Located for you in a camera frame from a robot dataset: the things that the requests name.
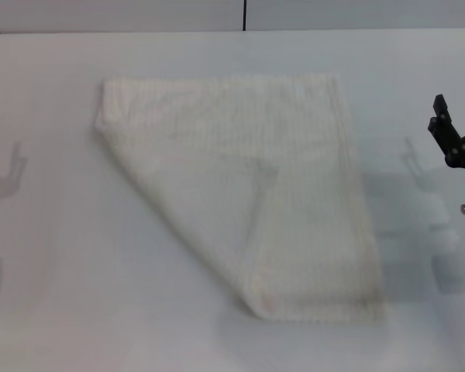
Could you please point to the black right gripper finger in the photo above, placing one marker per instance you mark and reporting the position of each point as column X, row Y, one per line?
column 443, row 124

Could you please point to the white ribbed towel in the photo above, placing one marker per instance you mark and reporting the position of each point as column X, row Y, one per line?
column 232, row 174

